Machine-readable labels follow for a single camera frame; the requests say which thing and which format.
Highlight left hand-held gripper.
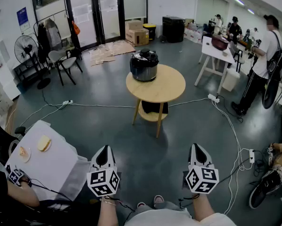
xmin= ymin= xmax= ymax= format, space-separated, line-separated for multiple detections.
xmin=86 ymin=145 xmax=121 ymax=198

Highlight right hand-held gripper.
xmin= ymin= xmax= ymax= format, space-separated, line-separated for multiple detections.
xmin=182 ymin=143 xmax=220 ymax=194

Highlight black electric pressure cooker pot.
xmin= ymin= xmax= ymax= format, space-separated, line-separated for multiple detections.
xmin=129 ymin=57 xmax=158 ymax=82

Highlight pressure cooker lid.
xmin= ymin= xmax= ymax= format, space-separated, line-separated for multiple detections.
xmin=130 ymin=48 xmax=159 ymax=68

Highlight person's left forearm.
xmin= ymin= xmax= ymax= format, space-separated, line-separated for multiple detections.
xmin=97 ymin=195 xmax=119 ymax=226

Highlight person's right forearm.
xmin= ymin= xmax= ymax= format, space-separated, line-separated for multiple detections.
xmin=191 ymin=193 xmax=217 ymax=222

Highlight white cloth-covered table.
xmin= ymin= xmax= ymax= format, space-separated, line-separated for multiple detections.
xmin=5 ymin=120 xmax=91 ymax=201

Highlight person's grey jeans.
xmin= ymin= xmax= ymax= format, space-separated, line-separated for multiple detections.
xmin=118 ymin=200 xmax=186 ymax=221

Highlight plate with thick bread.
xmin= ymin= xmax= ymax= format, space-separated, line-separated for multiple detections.
xmin=37 ymin=135 xmax=52 ymax=153

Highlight black bag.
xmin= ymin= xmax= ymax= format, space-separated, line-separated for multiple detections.
xmin=141 ymin=100 xmax=169 ymax=114

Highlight person's white shirt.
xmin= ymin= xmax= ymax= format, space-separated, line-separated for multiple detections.
xmin=124 ymin=208 xmax=237 ymax=226

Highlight round wooden side table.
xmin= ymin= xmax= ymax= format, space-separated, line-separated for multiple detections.
xmin=125 ymin=64 xmax=186 ymax=138

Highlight white waste bin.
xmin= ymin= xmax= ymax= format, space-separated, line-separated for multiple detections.
xmin=222 ymin=68 xmax=241 ymax=92

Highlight grey chair with black legs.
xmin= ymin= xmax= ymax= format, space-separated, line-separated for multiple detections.
xmin=48 ymin=49 xmax=83 ymax=86

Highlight white trestle table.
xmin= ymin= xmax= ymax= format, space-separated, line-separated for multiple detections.
xmin=194 ymin=36 xmax=236 ymax=95

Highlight flattened cardboard sheets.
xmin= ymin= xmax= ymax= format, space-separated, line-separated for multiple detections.
xmin=89 ymin=40 xmax=136 ymax=67

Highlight maroon cooking pot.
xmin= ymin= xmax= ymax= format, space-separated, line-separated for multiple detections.
xmin=211 ymin=34 xmax=229 ymax=51

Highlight white display shelf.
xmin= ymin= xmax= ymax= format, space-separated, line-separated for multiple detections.
xmin=0 ymin=62 xmax=21 ymax=117

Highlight large cardboard box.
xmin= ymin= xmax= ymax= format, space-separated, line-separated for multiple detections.
xmin=125 ymin=28 xmax=150 ymax=47

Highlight black cabinet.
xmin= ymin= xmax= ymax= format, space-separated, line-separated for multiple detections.
xmin=162 ymin=15 xmax=185 ymax=43

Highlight orange bag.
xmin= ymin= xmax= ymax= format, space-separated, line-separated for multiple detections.
xmin=72 ymin=20 xmax=81 ymax=35

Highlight black floor fan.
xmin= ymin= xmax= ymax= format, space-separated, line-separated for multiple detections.
xmin=13 ymin=35 xmax=51 ymax=90

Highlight black clothes rack with garments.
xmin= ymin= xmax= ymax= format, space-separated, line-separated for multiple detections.
xmin=33 ymin=9 xmax=71 ymax=63

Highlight small cardboard box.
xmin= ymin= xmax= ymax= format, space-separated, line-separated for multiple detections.
xmin=124 ymin=20 xmax=144 ymax=32

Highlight glass entrance door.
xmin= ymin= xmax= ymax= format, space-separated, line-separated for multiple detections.
xmin=31 ymin=0 xmax=149 ymax=49

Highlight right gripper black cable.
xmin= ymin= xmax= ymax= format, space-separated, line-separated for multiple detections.
xmin=178 ymin=194 xmax=200 ymax=208

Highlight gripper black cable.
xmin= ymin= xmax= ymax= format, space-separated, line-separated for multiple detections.
xmin=104 ymin=195 xmax=136 ymax=218
xmin=178 ymin=194 xmax=200 ymax=208

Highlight thin silver bracelet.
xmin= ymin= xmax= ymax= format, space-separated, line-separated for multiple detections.
xmin=99 ymin=198 xmax=117 ymax=207

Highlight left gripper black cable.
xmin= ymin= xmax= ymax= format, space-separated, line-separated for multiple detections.
xmin=104 ymin=195 xmax=136 ymax=218

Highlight blue wall poster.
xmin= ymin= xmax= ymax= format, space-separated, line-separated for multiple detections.
xmin=16 ymin=7 xmax=31 ymax=34

